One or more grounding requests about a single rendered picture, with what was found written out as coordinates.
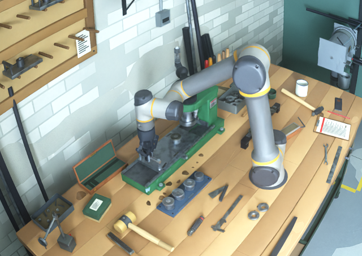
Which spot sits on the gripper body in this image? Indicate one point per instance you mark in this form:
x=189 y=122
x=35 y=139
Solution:
x=147 y=138

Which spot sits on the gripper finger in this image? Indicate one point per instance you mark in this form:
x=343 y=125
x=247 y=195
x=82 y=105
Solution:
x=140 y=153
x=150 y=155

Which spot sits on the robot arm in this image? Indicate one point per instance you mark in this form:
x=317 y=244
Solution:
x=256 y=117

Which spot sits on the grey steel slide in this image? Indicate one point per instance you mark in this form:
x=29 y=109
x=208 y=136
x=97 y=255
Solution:
x=167 y=151

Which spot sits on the grey round washer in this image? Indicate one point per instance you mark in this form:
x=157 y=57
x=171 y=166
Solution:
x=189 y=184
x=168 y=203
x=178 y=194

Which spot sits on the blue rack with stubs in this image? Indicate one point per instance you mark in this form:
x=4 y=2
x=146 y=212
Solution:
x=198 y=189

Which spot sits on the green fly press body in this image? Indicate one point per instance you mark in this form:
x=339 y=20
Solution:
x=207 y=109

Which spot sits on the fly lever with black ball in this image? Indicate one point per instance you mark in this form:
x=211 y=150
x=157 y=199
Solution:
x=182 y=71

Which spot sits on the black leaning bar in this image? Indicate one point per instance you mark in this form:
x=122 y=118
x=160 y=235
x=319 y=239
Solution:
x=28 y=148

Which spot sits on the flat steel washer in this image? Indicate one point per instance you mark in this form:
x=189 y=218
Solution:
x=263 y=207
x=253 y=215

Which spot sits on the long black bar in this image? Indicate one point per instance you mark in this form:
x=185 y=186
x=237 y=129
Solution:
x=195 y=18

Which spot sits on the black flat bar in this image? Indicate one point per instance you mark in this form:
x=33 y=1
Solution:
x=285 y=234

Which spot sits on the open wooden case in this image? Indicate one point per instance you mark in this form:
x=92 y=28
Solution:
x=96 y=162

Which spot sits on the grey press ram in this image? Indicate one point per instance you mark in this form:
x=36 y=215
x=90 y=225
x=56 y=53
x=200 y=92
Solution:
x=189 y=119

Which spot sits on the green labelled box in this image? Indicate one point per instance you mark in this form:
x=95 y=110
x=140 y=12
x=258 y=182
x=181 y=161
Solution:
x=96 y=208

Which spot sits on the yellow headed mallet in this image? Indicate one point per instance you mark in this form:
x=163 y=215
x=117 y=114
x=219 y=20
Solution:
x=125 y=223

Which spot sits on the grey try square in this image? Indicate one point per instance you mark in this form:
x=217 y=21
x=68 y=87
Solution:
x=219 y=192

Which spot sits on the grey tray of parts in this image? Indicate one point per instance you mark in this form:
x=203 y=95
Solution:
x=229 y=103

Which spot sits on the small grey file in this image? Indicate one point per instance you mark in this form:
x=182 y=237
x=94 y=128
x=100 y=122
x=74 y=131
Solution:
x=120 y=243

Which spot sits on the black rectangular block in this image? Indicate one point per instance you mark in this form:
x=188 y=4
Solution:
x=245 y=141

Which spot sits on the black thick tube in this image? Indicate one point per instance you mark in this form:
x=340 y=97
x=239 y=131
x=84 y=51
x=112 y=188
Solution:
x=187 y=49

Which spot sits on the grey shallow tray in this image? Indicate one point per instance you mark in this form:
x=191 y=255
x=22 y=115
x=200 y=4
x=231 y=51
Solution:
x=52 y=210

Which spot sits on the grey scriber stand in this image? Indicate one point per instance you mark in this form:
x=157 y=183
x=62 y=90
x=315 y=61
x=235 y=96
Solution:
x=66 y=242

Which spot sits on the white paper note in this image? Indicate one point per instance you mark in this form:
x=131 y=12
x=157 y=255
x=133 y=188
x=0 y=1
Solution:
x=82 y=42

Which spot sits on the grey electrical box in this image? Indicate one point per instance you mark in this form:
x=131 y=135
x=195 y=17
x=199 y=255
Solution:
x=162 y=17

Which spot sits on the black small clamp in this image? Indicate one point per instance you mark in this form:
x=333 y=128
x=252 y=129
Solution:
x=275 y=108

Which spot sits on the green round tin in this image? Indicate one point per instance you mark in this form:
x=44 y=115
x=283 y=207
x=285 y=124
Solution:
x=272 y=94

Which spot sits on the wooden box with stone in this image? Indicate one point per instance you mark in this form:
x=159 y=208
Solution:
x=292 y=131

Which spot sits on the grey die set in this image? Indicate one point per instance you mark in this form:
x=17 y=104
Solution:
x=45 y=0
x=19 y=66

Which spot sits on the wooden peg board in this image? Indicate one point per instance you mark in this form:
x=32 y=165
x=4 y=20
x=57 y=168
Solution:
x=42 y=35

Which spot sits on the black hex key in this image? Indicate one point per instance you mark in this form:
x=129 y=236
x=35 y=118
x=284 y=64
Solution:
x=301 y=122

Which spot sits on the white enamel mug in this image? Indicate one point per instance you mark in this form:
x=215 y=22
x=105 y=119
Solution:
x=301 y=88

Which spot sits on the small grey spanner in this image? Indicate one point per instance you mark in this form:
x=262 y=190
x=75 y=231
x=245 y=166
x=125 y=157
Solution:
x=325 y=153

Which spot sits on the steel ruler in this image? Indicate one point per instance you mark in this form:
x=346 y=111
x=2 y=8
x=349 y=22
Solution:
x=334 y=164

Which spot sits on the brown clipboard with paper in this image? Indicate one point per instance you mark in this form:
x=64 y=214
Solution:
x=333 y=127

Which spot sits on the red pencil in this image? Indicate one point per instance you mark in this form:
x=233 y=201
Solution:
x=338 y=115

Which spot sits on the small black block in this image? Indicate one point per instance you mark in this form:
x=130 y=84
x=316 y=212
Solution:
x=338 y=104

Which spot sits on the grey bench grinder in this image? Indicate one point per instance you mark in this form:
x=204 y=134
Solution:
x=339 y=49

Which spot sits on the grey washer on pedestal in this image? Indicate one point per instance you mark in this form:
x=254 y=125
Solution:
x=176 y=138

